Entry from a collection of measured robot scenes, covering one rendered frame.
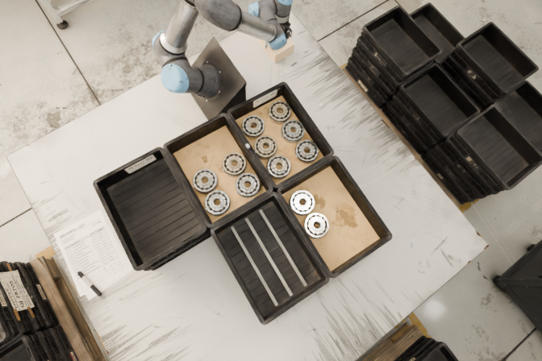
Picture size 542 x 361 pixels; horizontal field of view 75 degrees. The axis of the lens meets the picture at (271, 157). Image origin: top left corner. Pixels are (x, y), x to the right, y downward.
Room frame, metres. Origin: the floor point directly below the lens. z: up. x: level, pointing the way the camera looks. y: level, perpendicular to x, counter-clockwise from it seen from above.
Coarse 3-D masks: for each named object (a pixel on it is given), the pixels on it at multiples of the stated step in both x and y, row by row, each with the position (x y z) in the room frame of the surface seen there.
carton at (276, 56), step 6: (258, 42) 1.15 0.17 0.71; (264, 42) 1.11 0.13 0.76; (288, 42) 1.13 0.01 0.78; (264, 48) 1.11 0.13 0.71; (270, 48) 1.07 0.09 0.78; (282, 48) 1.09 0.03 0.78; (288, 48) 1.10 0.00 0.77; (270, 54) 1.07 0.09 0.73; (276, 54) 1.05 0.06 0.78; (282, 54) 1.07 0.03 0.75; (288, 54) 1.10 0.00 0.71; (276, 60) 1.05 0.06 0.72
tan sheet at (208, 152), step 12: (216, 132) 0.56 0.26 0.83; (228, 132) 0.57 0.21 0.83; (192, 144) 0.48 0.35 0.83; (204, 144) 0.49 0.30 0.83; (216, 144) 0.50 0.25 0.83; (228, 144) 0.51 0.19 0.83; (180, 156) 0.42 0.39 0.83; (192, 156) 0.43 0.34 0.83; (204, 156) 0.44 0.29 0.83; (216, 156) 0.45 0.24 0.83; (192, 168) 0.37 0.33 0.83; (216, 168) 0.39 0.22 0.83; (192, 180) 0.32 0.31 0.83; (204, 180) 0.33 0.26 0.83; (228, 180) 0.35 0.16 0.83; (228, 192) 0.30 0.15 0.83; (264, 192) 0.33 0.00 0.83; (204, 204) 0.23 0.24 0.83; (216, 204) 0.24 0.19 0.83; (240, 204) 0.26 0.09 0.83; (216, 216) 0.19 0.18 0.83
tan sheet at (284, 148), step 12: (264, 108) 0.71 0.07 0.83; (240, 120) 0.63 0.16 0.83; (264, 120) 0.65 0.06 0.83; (264, 132) 0.60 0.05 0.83; (276, 132) 0.61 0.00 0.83; (252, 144) 0.53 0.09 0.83; (288, 144) 0.56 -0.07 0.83; (288, 156) 0.50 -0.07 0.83; (300, 168) 0.46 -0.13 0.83; (276, 180) 0.38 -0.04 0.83
